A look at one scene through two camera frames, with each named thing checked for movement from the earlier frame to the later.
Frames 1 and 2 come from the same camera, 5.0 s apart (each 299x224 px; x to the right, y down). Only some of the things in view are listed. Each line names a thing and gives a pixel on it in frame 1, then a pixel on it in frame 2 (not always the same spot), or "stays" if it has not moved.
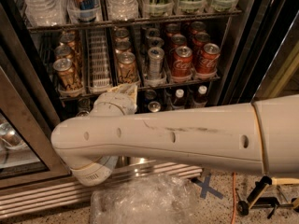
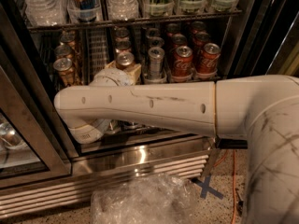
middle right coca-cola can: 199,41 stays
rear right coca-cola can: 197,26 stays
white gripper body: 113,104 -> 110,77
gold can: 127,71 stays
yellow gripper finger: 129,89 -> 134,72
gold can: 121,47 stays
